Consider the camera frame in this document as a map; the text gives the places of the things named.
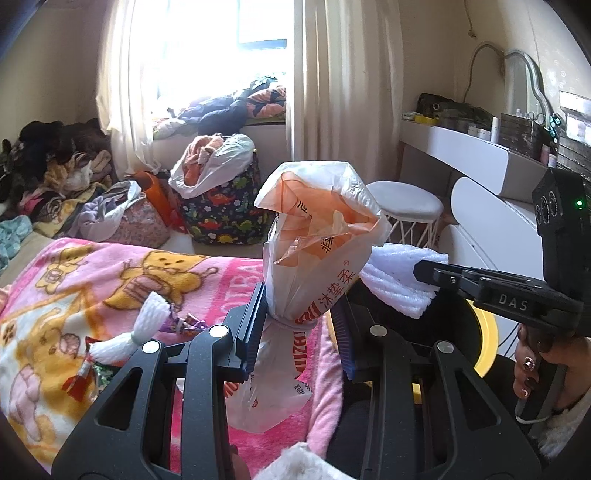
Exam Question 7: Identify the dinosaur print storage bin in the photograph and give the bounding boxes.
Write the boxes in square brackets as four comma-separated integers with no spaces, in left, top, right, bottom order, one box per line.
[178,152,267,246]

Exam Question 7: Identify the cream curtain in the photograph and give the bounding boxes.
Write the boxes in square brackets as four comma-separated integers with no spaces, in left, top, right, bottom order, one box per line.
[96,0,163,182]
[285,0,408,186]

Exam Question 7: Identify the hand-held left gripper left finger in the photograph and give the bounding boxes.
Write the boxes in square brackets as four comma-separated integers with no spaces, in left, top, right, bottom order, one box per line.
[52,281,269,480]

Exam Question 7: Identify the pink printed blanket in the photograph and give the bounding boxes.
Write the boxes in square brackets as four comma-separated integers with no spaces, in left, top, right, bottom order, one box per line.
[0,237,345,477]

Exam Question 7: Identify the pile of clothes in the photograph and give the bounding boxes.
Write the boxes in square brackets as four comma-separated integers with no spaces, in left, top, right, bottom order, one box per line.
[0,119,117,232]

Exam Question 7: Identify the white foam net sleeve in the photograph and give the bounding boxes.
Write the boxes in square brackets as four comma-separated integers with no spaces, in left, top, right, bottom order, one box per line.
[85,292,170,371]

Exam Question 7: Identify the teal cloth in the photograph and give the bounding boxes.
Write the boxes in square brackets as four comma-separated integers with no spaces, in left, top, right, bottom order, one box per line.
[0,217,34,260]

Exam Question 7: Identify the white orange plastic bag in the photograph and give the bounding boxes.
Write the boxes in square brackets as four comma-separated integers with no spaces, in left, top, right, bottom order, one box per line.
[225,159,391,435]

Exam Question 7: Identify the wavy frame mirror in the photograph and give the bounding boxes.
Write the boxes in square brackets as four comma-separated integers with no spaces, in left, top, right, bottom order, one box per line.
[501,50,562,139]

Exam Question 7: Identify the white wire stool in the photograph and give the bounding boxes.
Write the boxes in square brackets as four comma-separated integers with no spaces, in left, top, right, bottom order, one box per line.
[367,180,445,253]

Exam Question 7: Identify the orange clothes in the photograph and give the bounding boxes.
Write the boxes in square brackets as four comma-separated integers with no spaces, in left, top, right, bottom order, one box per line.
[182,134,228,185]

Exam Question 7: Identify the white foam sheet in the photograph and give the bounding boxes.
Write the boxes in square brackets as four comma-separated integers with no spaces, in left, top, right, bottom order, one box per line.
[358,247,451,320]

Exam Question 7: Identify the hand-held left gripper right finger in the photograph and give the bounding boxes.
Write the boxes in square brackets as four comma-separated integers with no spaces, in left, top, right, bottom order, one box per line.
[330,292,542,480]

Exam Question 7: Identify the purple wrapper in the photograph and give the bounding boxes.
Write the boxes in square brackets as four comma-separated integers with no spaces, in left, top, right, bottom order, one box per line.
[161,305,209,334]

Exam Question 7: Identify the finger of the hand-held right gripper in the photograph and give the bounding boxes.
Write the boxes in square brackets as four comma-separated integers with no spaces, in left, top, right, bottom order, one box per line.
[413,259,498,301]

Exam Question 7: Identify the white fluffy clothing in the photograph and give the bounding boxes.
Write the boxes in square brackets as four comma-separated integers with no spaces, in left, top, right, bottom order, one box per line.
[252,442,343,480]

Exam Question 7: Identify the person's right hand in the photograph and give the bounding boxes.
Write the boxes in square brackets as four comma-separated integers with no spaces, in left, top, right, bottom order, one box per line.
[512,323,591,407]

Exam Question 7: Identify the dark bag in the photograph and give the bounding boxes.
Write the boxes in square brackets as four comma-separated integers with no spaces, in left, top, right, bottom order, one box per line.
[417,93,493,130]

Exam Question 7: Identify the lavender white cloth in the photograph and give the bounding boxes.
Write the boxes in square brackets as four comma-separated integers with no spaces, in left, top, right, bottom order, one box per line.
[76,180,142,232]

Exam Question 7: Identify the floral fabric bag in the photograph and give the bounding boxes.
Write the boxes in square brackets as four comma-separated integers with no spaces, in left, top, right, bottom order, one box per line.
[95,198,172,253]

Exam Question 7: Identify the white vanity desk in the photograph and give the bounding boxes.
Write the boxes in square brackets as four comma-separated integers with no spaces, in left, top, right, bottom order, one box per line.
[399,119,562,320]

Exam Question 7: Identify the clothes on window sill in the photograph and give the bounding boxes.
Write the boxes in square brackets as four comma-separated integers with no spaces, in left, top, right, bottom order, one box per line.
[152,78,287,140]

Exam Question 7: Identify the red wrapper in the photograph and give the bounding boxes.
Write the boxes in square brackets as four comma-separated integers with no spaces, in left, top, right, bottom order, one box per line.
[62,355,100,402]

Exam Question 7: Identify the clear cosmetics organizer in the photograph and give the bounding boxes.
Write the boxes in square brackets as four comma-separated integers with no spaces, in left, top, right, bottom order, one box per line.
[499,113,546,158]

